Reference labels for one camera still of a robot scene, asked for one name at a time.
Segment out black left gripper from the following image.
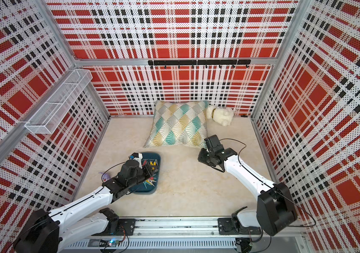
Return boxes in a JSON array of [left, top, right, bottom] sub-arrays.
[[128, 163, 157, 188]]

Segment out dark teal storage box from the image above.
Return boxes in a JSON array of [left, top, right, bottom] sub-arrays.
[[128, 152, 162, 195]]

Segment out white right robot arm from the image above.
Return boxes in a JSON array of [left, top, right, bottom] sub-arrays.
[[198, 135, 298, 236]]

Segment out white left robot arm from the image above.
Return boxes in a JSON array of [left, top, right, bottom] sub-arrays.
[[12, 159, 159, 253]]

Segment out purple small toy figure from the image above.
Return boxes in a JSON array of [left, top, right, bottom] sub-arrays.
[[100, 172, 111, 182]]

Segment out white plush teddy bear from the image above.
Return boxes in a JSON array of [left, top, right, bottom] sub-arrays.
[[206, 105, 234, 127]]

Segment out patterned teal gold pillow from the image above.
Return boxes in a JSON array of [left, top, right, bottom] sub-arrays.
[[144, 100, 209, 148]]

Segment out green circuit board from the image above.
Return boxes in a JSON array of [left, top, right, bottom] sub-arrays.
[[99, 238, 122, 248]]

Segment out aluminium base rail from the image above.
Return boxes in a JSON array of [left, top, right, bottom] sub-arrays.
[[65, 216, 310, 253]]

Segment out black wall hook rail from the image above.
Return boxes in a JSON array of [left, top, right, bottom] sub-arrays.
[[148, 59, 252, 67]]

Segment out white wire mesh shelf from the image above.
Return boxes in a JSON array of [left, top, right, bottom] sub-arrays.
[[25, 69, 92, 135]]

